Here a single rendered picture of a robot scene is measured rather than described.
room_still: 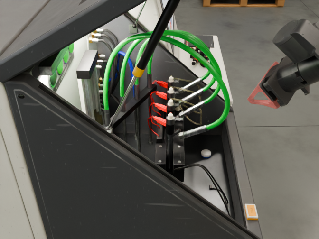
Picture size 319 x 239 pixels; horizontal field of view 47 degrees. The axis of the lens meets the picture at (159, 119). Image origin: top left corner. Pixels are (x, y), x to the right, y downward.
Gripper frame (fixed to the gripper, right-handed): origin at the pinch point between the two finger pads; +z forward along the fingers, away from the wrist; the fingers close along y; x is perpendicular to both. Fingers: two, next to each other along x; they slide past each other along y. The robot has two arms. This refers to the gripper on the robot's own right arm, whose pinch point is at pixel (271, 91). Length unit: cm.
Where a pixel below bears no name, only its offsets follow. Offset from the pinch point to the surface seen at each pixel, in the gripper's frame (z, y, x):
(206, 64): 1.7, 22.1, 17.7
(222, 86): 2.1, 15.2, 18.2
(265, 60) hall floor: 89, -83, -286
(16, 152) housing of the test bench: 34, 39, 51
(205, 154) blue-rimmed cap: 41.2, -13.7, -11.5
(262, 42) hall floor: 94, -77, -336
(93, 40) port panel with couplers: 37, 46, -4
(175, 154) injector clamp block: 36.9, 0.9, 7.2
